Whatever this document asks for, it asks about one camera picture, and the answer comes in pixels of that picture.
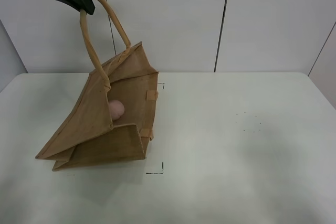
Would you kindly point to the pink peach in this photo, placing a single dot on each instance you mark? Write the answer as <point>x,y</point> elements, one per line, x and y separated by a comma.
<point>116,109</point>

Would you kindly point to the brown linen tote bag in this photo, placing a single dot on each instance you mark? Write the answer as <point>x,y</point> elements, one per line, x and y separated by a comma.
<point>89,136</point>

